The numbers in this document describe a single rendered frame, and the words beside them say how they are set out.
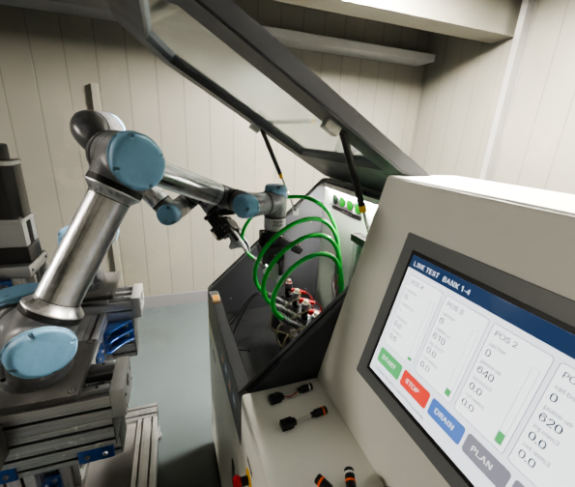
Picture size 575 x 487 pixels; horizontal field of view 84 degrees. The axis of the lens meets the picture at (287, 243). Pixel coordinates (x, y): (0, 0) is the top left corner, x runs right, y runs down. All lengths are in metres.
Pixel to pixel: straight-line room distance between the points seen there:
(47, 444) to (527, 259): 1.12
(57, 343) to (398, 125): 3.44
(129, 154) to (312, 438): 0.73
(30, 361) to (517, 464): 0.82
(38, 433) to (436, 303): 0.97
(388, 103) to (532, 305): 3.20
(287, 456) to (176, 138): 2.57
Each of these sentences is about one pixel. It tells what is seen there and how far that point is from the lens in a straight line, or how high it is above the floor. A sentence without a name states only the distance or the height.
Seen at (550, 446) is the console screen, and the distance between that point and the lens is 0.58.
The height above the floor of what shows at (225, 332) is 0.95.
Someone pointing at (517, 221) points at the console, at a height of 1.52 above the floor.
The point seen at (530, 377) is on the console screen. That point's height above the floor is 1.33.
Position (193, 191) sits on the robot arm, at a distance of 0.99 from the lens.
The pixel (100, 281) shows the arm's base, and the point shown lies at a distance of 1.42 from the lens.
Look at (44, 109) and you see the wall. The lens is 3.08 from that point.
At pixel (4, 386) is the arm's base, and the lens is 1.02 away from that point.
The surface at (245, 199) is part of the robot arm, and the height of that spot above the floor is 1.44.
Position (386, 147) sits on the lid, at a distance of 0.79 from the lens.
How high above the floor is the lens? 1.63
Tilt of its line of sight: 19 degrees down
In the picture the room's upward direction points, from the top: 3 degrees clockwise
